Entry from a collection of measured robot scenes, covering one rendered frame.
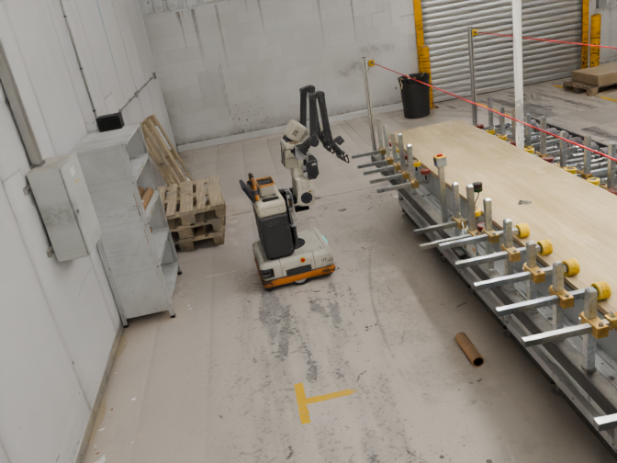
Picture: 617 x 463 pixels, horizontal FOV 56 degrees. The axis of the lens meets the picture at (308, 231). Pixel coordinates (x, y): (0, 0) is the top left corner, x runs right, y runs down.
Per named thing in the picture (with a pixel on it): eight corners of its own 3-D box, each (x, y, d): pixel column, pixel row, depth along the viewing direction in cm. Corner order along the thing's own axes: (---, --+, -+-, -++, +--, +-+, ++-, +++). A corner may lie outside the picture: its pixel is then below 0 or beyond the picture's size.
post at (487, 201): (488, 275, 342) (485, 199, 323) (486, 272, 345) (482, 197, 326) (494, 274, 342) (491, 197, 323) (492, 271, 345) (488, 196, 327)
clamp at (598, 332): (595, 339, 234) (596, 329, 232) (577, 322, 246) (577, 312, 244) (610, 336, 234) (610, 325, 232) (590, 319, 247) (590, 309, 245)
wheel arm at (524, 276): (476, 291, 281) (475, 285, 279) (473, 287, 284) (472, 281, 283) (573, 270, 284) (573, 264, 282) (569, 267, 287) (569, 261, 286)
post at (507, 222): (508, 300, 320) (505, 220, 302) (505, 297, 323) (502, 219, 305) (514, 299, 320) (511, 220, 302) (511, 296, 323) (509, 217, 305)
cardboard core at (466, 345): (471, 357, 370) (454, 333, 397) (472, 367, 373) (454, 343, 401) (483, 355, 370) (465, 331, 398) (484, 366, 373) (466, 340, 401)
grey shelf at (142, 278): (123, 328, 497) (65, 154, 437) (138, 281, 579) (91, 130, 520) (175, 317, 499) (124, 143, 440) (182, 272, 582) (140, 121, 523)
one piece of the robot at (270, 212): (269, 274, 509) (250, 185, 477) (261, 250, 559) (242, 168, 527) (306, 265, 513) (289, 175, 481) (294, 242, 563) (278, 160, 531)
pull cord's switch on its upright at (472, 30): (476, 137, 602) (471, 27, 560) (471, 134, 615) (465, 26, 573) (484, 136, 602) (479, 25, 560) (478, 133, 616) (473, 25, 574)
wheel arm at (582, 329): (524, 347, 235) (524, 341, 234) (521, 344, 237) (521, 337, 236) (610, 328, 237) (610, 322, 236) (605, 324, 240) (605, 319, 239)
